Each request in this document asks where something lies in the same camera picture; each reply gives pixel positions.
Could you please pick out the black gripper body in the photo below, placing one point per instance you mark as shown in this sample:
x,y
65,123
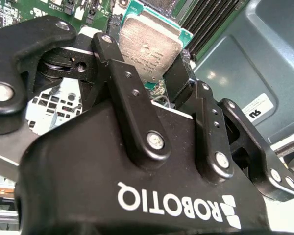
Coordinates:
x,y
100,171

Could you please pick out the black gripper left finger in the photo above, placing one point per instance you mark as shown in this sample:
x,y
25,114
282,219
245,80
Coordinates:
x,y
127,98

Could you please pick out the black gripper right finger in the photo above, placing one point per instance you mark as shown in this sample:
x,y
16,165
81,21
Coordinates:
x,y
210,137

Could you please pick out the silver CPU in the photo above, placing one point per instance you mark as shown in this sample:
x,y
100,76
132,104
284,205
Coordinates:
x,y
149,41

